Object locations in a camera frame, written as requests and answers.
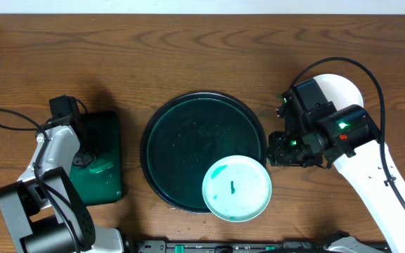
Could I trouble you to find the green sponge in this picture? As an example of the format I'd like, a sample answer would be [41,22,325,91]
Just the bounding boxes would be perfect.
[89,160,114,174]

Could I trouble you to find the mint plate front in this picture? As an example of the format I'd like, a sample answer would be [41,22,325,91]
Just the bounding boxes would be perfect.
[202,155,272,223]

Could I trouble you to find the white plate with green stain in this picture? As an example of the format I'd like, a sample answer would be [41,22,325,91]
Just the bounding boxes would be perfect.
[313,74,364,110]

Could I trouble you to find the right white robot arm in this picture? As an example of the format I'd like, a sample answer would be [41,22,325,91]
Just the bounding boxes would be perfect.
[319,104,405,252]

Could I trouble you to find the dark green rectangular tray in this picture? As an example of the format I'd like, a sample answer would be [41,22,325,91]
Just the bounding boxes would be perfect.
[69,111,123,206]

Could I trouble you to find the round dark green tray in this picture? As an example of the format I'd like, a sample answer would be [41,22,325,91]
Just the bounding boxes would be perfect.
[140,91,266,214]

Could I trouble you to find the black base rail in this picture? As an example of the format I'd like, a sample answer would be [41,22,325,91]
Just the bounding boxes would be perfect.
[137,240,393,253]

